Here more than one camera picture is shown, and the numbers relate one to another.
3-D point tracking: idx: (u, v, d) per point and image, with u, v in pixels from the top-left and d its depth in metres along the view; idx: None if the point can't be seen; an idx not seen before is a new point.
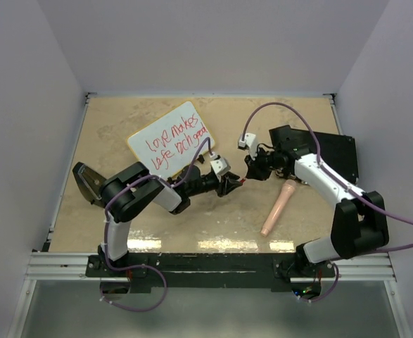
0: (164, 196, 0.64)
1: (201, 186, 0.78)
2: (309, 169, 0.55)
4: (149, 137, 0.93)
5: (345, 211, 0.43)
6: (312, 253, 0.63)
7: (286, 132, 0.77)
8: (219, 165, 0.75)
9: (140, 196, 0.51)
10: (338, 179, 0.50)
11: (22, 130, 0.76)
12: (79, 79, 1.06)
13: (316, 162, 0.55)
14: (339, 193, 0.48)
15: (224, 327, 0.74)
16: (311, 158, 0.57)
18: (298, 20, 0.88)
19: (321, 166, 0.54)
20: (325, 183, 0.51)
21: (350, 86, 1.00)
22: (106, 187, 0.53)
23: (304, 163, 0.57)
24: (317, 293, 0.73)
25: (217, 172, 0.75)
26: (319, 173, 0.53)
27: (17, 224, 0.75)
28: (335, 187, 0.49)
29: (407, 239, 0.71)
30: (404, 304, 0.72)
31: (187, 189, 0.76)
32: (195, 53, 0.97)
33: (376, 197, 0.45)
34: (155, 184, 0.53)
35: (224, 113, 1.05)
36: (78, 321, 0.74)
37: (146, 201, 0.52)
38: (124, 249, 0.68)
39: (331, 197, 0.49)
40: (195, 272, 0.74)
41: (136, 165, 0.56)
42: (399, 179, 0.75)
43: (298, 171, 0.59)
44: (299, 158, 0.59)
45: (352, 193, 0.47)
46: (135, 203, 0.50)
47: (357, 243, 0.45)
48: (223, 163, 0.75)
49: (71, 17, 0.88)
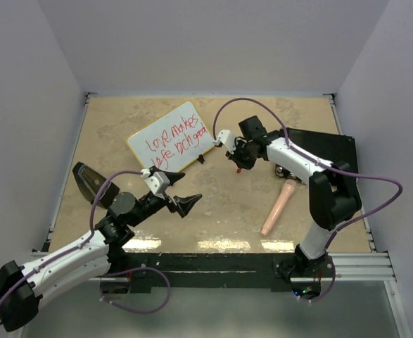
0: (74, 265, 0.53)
1: (141, 213, 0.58)
2: (280, 151, 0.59)
4: (148, 137, 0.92)
5: (319, 182, 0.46)
6: (309, 248, 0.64)
7: (255, 121, 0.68)
8: (155, 183, 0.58)
9: (11, 313, 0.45)
10: (308, 157, 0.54)
11: (22, 129, 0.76)
12: (79, 79, 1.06)
13: (286, 144, 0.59)
14: (311, 167, 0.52)
15: (224, 327, 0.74)
16: (278, 141, 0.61)
18: (298, 21, 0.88)
19: (291, 147, 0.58)
20: (297, 161, 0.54)
21: (350, 86, 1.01)
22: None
23: (274, 146, 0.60)
24: (317, 293, 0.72)
25: (154, 192, 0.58)
26: (290, 153, 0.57)
27: (17, 224, 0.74)
28: (306, 164, 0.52)
29: (407, 239, 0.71)
30: (403, 303, 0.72)
31: (123, 220, 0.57)
32: (195, 53, 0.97)
33: (343, 165, 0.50)
34: (22, 293, 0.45)
35: (223, 113, 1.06)
36: (79, 321, 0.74)
37: (29, 306, 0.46)
38: (103, 266, 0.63)
39: (305, 172, 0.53)
40: (195, 272, 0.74)
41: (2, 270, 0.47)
42: (399, 179, 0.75)
43: (271, 155, 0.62)
44: (270, 143, 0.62)
45: (321, 165, 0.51)
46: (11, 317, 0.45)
47: (335, 211, 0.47)
48: (159, 179, 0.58)
49: (71, 17, 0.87)
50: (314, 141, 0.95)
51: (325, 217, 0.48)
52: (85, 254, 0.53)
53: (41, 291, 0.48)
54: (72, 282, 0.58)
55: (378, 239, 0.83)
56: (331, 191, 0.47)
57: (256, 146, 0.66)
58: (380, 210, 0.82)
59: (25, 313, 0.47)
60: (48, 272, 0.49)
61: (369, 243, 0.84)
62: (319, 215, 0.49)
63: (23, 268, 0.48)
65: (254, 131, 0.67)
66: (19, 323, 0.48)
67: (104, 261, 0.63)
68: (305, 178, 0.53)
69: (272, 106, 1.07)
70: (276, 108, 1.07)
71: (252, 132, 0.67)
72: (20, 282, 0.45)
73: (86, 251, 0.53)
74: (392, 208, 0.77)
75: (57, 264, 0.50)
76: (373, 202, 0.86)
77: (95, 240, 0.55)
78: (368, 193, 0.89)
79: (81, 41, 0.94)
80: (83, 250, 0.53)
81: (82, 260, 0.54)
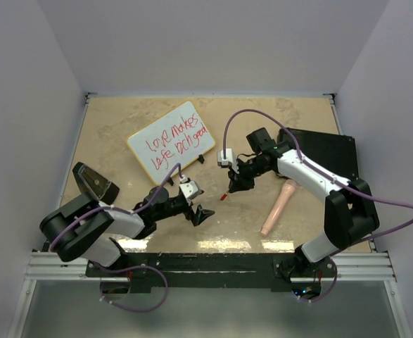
0: (122, 224, 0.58)
1: (169, 209, 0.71)
2: (292, 165, 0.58)
4: (148, 137, 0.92)
5: (335, 203, 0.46)
6: (311, 251, 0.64)
7: (264, 134, 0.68)
8: (189, 189, 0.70)
9: (83, 234, 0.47)
10: (323, 173, 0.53)
11: (22, 130, 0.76)
12: (79, 79, 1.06)
13: (298, 158, 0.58)
14: (326, 186, 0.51)
15: (224, 327, 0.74)
16: (291, 155, 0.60)
18: (299, 20, 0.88)
19: (304, 161, 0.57)
20: (312, 177, 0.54)
21: (350, 86, 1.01)
22: (48, 222, 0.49)
23: (286, 159, 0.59)
24: (318, 293, 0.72)
25: (186, 196, 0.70)
26: (303, 168, 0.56)
27: (17, 223, 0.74)
28: (321, 181, 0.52)
29: (406, 239, 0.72)
30: (404, 304, 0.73)
31: (154, 213, 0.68)
32: (196, 53, 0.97)
33: (361, 184, 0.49)
34: (100, 218, 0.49)
35: (223, 113, 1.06)
36: (78, 321, 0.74)
37: (93, 238, 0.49)
38: (114, 252, 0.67)
39: (319, 189, 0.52)
40: (195, 272, 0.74)
41: (84, 196, 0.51)
42: (399, 178, 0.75)
43: (281, 168, 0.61)
44: (281, 155, 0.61)
45: (338, 184, 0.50)
46: (79, 241, 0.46)
47: (351, 230, 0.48)
48: (193, 186, 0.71)
49: (71, 17, 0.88)
50: (314, 141, 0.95)
51: (340, 235, 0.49)
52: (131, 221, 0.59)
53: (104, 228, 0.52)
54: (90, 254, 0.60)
55: (379, 239, 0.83)
56: (347, 210, 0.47)
57: (266, 158, 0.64)
58: (380, 210, 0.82)
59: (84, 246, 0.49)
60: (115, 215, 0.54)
61: (369, 243, 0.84)
62: (333, 232, 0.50)
63: (98, 203, 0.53)
65: (262, 143, 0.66)
66: (70, 258, 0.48)
67: (115, 246, 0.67)
68: (320, 194, 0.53)
69: (272, 106, 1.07)
70: (277, 107, 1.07)
71: (262, 144, 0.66)
72: (102, 210, 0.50)
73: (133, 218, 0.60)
74: (391, 208, 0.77)
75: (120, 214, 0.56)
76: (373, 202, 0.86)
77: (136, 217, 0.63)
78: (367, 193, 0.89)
79: (81, 41, 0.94)
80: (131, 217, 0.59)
81: (125, 226, 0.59)
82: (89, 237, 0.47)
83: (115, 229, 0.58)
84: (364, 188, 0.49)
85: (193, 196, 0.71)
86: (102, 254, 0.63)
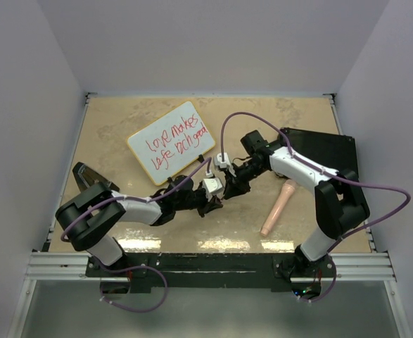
0: (136, 213, 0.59)
1: (189, 201, 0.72)
2: (283, 161, 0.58)
4: (148, 137, 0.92)
5: (325, 191, 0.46)
6: (310, 251, 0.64)
7: (257, 135, 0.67)
8: (214, 185, 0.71)
9: (95, 226, 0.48)
10: (312, 165, 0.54)
11: (22, 130, 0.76)
12: (79, 79, 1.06)
13: (288, 153, 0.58)
14: (316, 177, 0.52)
15: (224, 327, 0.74)
16: (281, 151, 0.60)
18: (299, 20, 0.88)
19: (294, 156, 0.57)
20: (302, 170, 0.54)
21: (350, 86, 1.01)
22: (64, 211, 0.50)
23: (278, 155, 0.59)
24: (318, 293, 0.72)
25: (210, 191, 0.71)
26: (293, 163, 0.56)
27: (17, 224, 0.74)
28: (311, 173, 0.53)
29: (406, 239, 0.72)
30: (404, 304, 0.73)
31: (176, 201, 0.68)
32: (195, 53, 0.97)
33: (349, 174, 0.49)
34: (112, 210, 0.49)
35: (223, 113, 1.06)
36: (78, 321, 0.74)
37: (106, 227, 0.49)
38: (118, 252, 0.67)
39: (310, 182, 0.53)
40: (195, 272, 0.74)
41: (96, 186, 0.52)
42: (399, 178, 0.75)
43: (274, 165, 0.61)
44: (273, 153, 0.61)
45: (326, 174, 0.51)
46: (91, 232, 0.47)
47: (342, 219, 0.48)
48: (218, 183, 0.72)
49: (71, 17, 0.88)
50: (314, 141, 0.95)
51: (332, 225, 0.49)
52: (146, 208, 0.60)
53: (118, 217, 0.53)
54: (95, 251, 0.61)
55: (378, 239, 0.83)
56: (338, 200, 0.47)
57: (258, 157, 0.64)
58: (380, 210, 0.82)
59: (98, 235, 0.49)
60: (128, 204, 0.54)
61: (369, 243, 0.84)
62: (326, 223, 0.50)
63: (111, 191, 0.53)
65: (255, 144, 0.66)
66: (83, 246, 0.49)
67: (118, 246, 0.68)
68: (311, 186, 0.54)
69: (272, 106, 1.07)
70: (276, 108, 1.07)
71: (255, 145, 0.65)
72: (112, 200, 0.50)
73: (149, 207, 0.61)
74: (391, 208, 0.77)
75: (134, 203, 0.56)
76: (373, 202, 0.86)
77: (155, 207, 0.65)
78: (367, 193, 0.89)
79: (81, 40, 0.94)
80: (148, 205, 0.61)
81: (140, 213, 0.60)
82: (101, 229, 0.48)
83: (129, 217, 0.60)
84: (352, 176, 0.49)
85: (215, 192, 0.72)
86: (106, 252, 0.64)
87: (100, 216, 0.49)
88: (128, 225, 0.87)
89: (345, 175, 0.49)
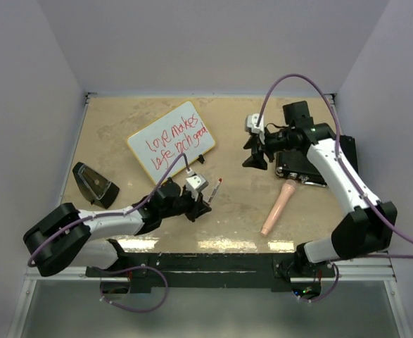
0: (113, 229, 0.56)
1: (176, 206, 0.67)
2: (325, 159, 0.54)
4: (148, 137, 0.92)
5: (357, 222, 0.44)
6: (312, 252, 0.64)
7: (302, 108, 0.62)
8: (198, 180, 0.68)
9: (60, 249, 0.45)
10: (354, 182, 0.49)
11: (22, 130, 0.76)
12: (79, 79, 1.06)
13: (333, 153, 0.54)
14: (353, 198, 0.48)
15: (224, 327, 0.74)
16: (327, 145, 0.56)
18: (298, 21, 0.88)
19: (338, 159, 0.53)
20: (340, 182, 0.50)
21: (350, 86, 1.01)
22: (32, 237, 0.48)
23: (320, 151, 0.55)
24: (317, 293, 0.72)
25: (195, 187, 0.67)
26: (334, 166, 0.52)
27: (17, 224, 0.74)
28: (350, 191, 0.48)
29: (405, 239, 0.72)
30: (403, 303, 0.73)
31: (163, 208, 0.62)
32: (195, 53, 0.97)
33: (389, 208, 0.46)
34: (78, 232, 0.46)
35: (223, 113, 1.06)
36: (79, 321, 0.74)
37: (74, 252, 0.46)
38: (112, 255, 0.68)
39: (344, 198, 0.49)
40: (195, 272, 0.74)
41: (60, 207, 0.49)
42: (399, 178, 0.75)
43: (312, 159, 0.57)
44: (316, 141, 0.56)
45: (366, 201, 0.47)
46: (57, 256, 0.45)
47: (357, 246, 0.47)
48: (202, 178, 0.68)
49: (72, 17, 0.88)
50: None
51: (344, 245, 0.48)
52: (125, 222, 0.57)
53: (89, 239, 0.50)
54: (86, 260, 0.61)
55: None
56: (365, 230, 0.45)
57: (298, 136, 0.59)
58: None
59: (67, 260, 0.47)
60: (100, 222, 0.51)
61: None
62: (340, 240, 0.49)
63: (79, 212, 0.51)
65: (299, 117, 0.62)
66: (53, 270, 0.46)
67: (114, 249, 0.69)
68: (341, 201, 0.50)
69: (272, 106, 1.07)
70: (276, 108, 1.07)
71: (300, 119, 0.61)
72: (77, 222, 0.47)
73: (127, 220, 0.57)
74: None
75: (107, 220, 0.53)
76: None
77: (136, 217, 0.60)
78: None
79: (81, 40, 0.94)
80: (125, 217, 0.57)
81: (119, 228, 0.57)
82: (68, 252, 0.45)
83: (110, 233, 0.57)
84: (392, 212, 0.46)
85: (200, 189, 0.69)
86: (102, 258, 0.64)
87: (66, 239, 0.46)
88: None
89: (383, 209, 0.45)
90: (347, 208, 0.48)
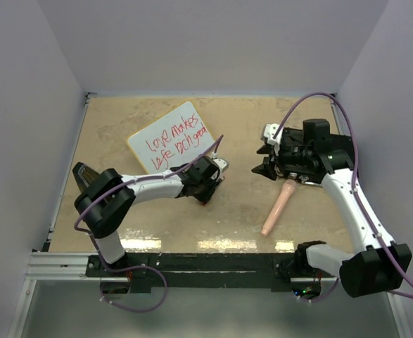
0: (155, 192, 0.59)
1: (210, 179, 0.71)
2: (340, 190, 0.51)
4: (149, 137, 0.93)
5: (366, 263, 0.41)
6: (313, 258, 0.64)
7: (323, 127, 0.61)
8: (223, 163, 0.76)
9: (110, 211, 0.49)
10: (369, 219, 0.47)
11: (22, 130, 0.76)
12: (79, 79, 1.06)
13: (350, 184, 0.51)
14: (366, 236, 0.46)
15: (224, 327, 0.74)
16: (343, 174, 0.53)
18: (298, 20, 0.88)
19: (354, 193, 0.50)
20: (354, 217, 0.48)
21: (350, 86, 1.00)
22: (82, 201, 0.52)
23: (336, 180, 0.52)
24: (317, 293, 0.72)
25: (221, 167, 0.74)
26: (350, 200, 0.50)
27: (17, 223, 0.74)
28: (363, 228, 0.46)
29: (403, 241, 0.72)
30: (404, 304, 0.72)
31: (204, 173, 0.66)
32: (195, 52, 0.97)
33: (402, 251, 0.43)
34: (124, 195, 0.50)
35: (223, 113, 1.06)
36: (79, 321, 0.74)
37: (121, 214, 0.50)
38: (119, 251, 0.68)
39: (356, 235, 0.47)
40: (195, 272, 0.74)
41: (105, 173, 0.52)
42: (399, 177, 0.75)
43: (326, 186, 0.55)
44: (332, 172, 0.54)
45: (379, 241, 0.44)
46: (108, 217, 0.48)
47: (364, 284, 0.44)
48: (225, 161, 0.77)
49: (71, 17, 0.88)
50: None
51: (352, 282, 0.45)
52: (167, 185, 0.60)
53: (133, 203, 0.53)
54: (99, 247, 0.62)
55: None
56: (375, 271, 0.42)
57: (314, 163, 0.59)
58: (380, 210, 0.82)
59: (116, 221, 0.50)
60: (143, 186, 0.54)
61: None
62: (347, 276, 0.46)
63: (122, 177, 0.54)
65: (319, 139, 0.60)
66: (103, 232, 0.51)
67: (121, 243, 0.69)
68: (354, 239, 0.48)
69: (272, 106, 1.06)
70: (276, 108, 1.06)
71: (318, 141, 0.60)
72: (121, 187, 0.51)
73: (167, 183, 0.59)
74: (391, 207, 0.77)
75: (148, 183, 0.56)
76: (373, 202, 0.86)
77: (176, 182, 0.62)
78: (367, 193, 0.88)
79: (81, 40, 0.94)
80: (164, 182, 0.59)
81: (160, 191, 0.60)
82: (118, 213, 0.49)
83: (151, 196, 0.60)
84: (405, 256, 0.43)
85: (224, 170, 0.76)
86: (110, 248, 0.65)
87: (115, 201, 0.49)
88: (127, 226, 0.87)
89: (397, 253, 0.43)
90: (360, 247, 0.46)
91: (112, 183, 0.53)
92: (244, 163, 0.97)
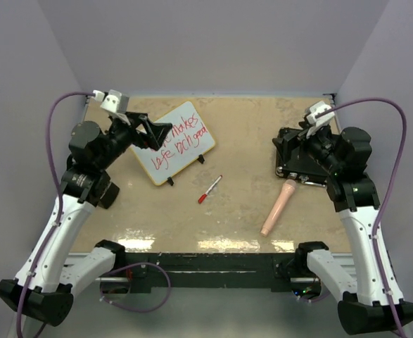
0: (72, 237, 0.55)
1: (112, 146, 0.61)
2: (358, 233, 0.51)
4: None
5: (369, 317, 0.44)
6: (312, 264, 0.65)
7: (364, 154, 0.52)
8: (112, 100, 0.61)
9: (42, 314, 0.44)
10: (383, 271, 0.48)
11: (22, 131, 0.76)
12: (79, 79, 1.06)
13: (370, 230, 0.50)
14: (376, 288, 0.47)
15: (224, 327, 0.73)
16: (365, 213, 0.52)
18: (298, 20, 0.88)
19: (373, 240, 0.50)
20: (367, 267, 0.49)
21: (350, 86, 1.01)
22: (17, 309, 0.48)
23: (356, 220, 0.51)
24: (317, 293, 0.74)
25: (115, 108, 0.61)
26: (367, 247, 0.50)
27: (17, 224, 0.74)
28: (373, 279, 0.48)
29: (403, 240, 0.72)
30: None
31: (96, 158, 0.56)
32: (195, 53, 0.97)
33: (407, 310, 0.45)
34: (34, 298, 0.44)
35: (223, 113, 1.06)
36: (77, 322, 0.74)
37: (53, 305, 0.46)
38: (109, 263, 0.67)
39: (364, 283, 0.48)
40: (194, 271, 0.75)
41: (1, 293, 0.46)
42: (399, 177, 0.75)
43: (342, 220, 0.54)
44: (354, 210, 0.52)
45: (388, 298, 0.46)
46: (48, 317, 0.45)
47: (363, 332, 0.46)
48: (114, 95, 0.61)
49: (71, 17, 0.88)
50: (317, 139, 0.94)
51: (350, 322, 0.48)
52: (69, 224, 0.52)
53: (58, 276, 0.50)
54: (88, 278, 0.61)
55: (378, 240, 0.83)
56: (373, 327, 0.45)
57: (335, 190, 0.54)
58: None
59: (59, 306, 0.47)
60: (45, 266, 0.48)
61: None
62: (346, 313, 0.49)
63: (18, 279, 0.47)
65: (352, 164, 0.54)
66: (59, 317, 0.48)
67: (108, 252, 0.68)
68: (361, 283, 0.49)
69: (272, 106, 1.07)
70: (276, 108, 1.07)
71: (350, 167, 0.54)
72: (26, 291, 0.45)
73: (67, 222, 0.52)
74: (391, 207, 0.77)
75: (48, 253, 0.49)
76: None
77: (70, 206, 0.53)
78: None
79: (81, 41, 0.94)
80: (64, 222, 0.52)
81: (70, 234, 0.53)
82: (53, 304, 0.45)
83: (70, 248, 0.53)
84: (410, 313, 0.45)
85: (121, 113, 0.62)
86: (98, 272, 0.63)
87: (34, 308, 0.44)
88: (128, 226, 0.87)
89: (402, 310, 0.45)
90: (366, 298, 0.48)
91: (16, 291, 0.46)
92: (244, 163, 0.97)
